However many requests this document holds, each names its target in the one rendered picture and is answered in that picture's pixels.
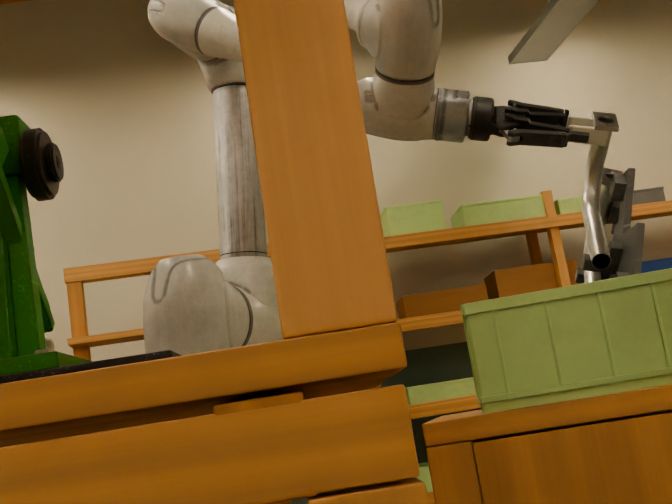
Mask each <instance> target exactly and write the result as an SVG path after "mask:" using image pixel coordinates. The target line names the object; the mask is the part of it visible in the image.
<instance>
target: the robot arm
mask: <svg viewBox="0 0 672 504"><path fill-rule="evenodd" d="M344 6H345V11H346V17H347V23H348V28H350V29H352V30H354V31H356V34H357V39H358V41H359V43H360V44H361V45H362V46H363V47H365V48H366V49H367V50H368V52H369V53H370V55H371V56H372V57H373V58H375V73H374V77H366V78H364V79H361V80H359V81H357V82H358V88H359V94H360V100H361V106H362V112H363V118H364V123H365V129H366V134H369V135H373V136H377V137H381V138H386V139H392V140H399V141H419V140H436V141H439V140H440V141H449V142H458V143H462V142H464V139H465V136H468V138H470V140H477V141H488V140H489V139H490V135H496V136H499V137H505V138H506V139H507V142H506V145H507V146H517V145H526V146H542V147H557V148H563V147H567V144H568V142H574V143H582V144H590V145H599V146H607V147H608V146H609V141H610V137H611V133H612V132H611V131H602V130H594V125H593V119H592V117H582V116H572V115H569V112H570V111H569V110H567V109H565V113H564V109H562V108H555V107H549V106H542V105H535V104H528V103H522V102H519V101H515V100H511V99H510V100H508V105H507V106H494V104H495V102H494V99H493V98H489V97H479V96H475V97H473V99H470V92H469V91H462V90H453V89H446V88H440V89H439V88H436V87H435V68H436V63H437V59H438V56H439V51H440V45H441V35H442V1H441V0H344ZM148 19H149V22H150V24H151V25H152V27H153V28H154V30H155V31H156V32H157V33H158V34H159V35H160V36H161V37H162V38H164V39H166V40H168V41H170V42H171V43H173V44H174V45H175V46H176V47H178V48H179V49H181V50H182V51H184V52H185V53H186V54H188V55H189V56H191V57H193V58H195V59H196V60H198V63H199V65H200V68H201V70H202V73H203V76H204V79H205V81H206V85H207V88H208V89H209V91H210V92H211V94H212V95H213V108H214V131H215V153H216V176H217V199H218V222H219V245H220V260H219V261H217V262H216V264H215V263H214V262H213V261H212V260H210V259H208V258H206V257H205V256H203V255H199V254H193V255H182V256H176V257H171V258H166V259H163V260H161V261H159V262H158V264H157V265H156V267H155V268H154V269H153V270H152V271H151V274H150V276H149V279H148V282H147V285H146V289H145V294H144V301H143V331H144V344H145V353H152V352H158V351H165V350H172V351H174V352H176V353H178V354H180V355H189V354H195V353H202V352H208V351H215V350H221V349H228V348H234V347H241V346H247V345H254V344H260V343H266V342H273V341H279V340H284V338H283V336H282V331H281V324H280V317H279V310H278V304H277V297H276V290H275V283H274V276H273V269H272V262H271V258H269V257H267V239H266V221H265V214H264V207H263V200H262V194H261V187H260V180H259V173H258V166H257V159H256V152H255V145H254V139H253V132H252V125H251V118H250V111H249V104H248V97H247V90H246V84H245V77H244V70H243V63H242V56H241V49H240V42H239V35H238V29H237V22H236V15H235V8H234V7H232V6H228V5H225V4H223V3H221V2H219V1H217V0H151V1H150V2H149V5H148ZM438 94H439V96H438ZM437 102H438V104H437ZM436 110H437V112H436ZM435 118H436V120H435ZM434 126H435V128H434ZM433 134H434V137H433Z"/></svg>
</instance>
